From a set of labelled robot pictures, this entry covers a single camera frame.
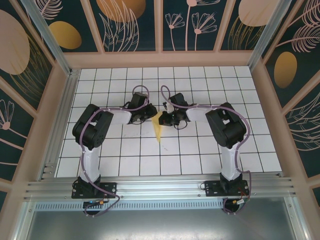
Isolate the yellow paper sheet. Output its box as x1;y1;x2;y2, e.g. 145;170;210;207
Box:
151;111;166;144

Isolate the grey metal sheet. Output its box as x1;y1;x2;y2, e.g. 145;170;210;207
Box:
21;199;307;240

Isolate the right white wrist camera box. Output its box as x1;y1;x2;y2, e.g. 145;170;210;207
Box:
162;101;175;114

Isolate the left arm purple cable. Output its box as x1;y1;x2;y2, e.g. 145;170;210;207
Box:
78;85;151;218

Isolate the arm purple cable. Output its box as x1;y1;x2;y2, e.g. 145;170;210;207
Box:
160;85;252;216
78;85;151;218

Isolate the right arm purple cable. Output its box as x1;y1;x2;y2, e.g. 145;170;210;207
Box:
160;85;252;216

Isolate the long aluminium mounting rail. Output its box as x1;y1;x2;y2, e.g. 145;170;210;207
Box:
23;174;298;201

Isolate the aluminium side rail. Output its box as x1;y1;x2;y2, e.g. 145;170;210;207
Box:
38;68;81;181

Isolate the slotted grey cable duct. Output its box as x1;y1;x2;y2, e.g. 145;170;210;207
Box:
34;198;293;211

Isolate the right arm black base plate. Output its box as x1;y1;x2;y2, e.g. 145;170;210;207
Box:
204;179;251;198

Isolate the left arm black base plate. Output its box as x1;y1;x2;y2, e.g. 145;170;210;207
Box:
71;181;118;200

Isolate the aluminium frame post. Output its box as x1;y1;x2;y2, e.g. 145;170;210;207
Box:
248;0;298;68
21;0;74;76

